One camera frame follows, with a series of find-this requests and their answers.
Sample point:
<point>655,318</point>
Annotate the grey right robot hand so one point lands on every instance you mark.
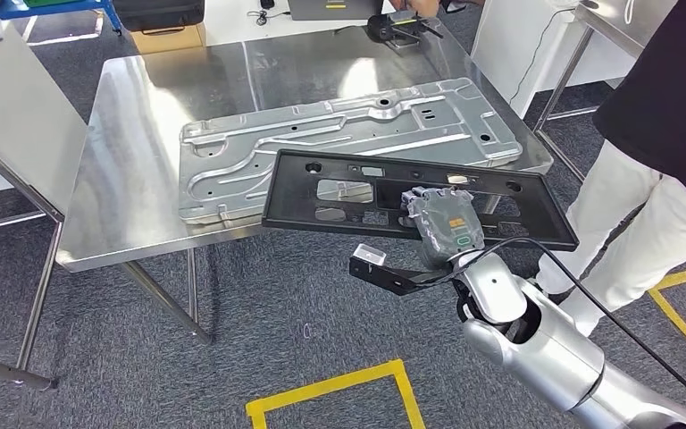
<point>446,231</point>

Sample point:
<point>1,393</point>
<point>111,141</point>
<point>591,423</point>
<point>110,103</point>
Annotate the black plastic plate frame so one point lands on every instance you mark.
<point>290,204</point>

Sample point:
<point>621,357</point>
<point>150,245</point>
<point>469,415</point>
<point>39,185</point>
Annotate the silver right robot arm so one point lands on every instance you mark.
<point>544,349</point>

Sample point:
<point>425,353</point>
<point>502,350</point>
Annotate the stainless steel workbench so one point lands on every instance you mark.
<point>142,177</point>

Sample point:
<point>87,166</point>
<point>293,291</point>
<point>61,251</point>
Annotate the stamped grey metal panel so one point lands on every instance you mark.
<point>319,130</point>

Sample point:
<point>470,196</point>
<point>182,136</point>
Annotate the white cabinet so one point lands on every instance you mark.
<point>514,47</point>

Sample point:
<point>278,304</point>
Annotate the black headset device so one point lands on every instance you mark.
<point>390,29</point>

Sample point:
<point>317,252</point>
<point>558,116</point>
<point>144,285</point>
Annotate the person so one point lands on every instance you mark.
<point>420,6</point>
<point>662,106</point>

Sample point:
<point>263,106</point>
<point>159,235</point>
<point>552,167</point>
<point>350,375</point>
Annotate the grey laptop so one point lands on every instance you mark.
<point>331,10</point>

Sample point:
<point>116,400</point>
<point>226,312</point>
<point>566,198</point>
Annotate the steel side table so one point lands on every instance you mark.
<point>627,23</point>

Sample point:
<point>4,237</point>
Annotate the black computer mouse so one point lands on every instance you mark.
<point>267,3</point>

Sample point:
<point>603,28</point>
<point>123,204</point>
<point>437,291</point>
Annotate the white desk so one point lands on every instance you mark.
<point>230,26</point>

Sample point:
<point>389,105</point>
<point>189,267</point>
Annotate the cardboard box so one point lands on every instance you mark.
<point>165,41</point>

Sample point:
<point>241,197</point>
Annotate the black case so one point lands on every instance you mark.
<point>159,15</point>

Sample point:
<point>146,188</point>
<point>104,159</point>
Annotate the white table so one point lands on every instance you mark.
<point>17,118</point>

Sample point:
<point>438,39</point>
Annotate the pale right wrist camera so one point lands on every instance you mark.
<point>369,254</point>

